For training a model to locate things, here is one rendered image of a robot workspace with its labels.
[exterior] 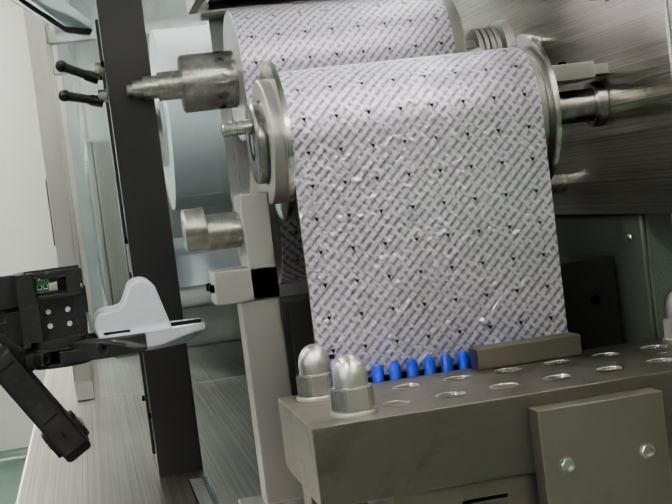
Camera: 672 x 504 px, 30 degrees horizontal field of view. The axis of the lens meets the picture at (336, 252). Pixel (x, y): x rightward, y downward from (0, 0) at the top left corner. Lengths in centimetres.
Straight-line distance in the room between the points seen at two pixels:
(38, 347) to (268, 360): 23
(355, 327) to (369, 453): 21
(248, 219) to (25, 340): 24
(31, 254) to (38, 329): 559
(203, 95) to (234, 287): 29
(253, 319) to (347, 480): 30
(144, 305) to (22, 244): 560
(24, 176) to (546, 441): 583
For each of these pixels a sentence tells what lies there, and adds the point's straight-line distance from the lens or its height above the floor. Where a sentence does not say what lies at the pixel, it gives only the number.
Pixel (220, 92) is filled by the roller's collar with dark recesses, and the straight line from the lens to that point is 139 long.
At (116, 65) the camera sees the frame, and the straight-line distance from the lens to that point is 143.
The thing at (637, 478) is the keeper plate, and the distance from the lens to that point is 98.
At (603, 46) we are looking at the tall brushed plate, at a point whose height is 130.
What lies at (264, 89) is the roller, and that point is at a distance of 113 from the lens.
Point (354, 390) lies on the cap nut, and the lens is 94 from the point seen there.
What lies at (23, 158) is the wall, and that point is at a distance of 666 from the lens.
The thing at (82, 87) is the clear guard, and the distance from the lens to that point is 213.
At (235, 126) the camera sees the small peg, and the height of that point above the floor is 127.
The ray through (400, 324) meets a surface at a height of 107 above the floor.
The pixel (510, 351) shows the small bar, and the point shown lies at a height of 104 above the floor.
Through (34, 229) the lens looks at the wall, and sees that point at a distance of 666.
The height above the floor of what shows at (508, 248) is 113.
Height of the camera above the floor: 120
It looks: 3 degrees down
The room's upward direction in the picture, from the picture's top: 7 degrees counter-clockwise
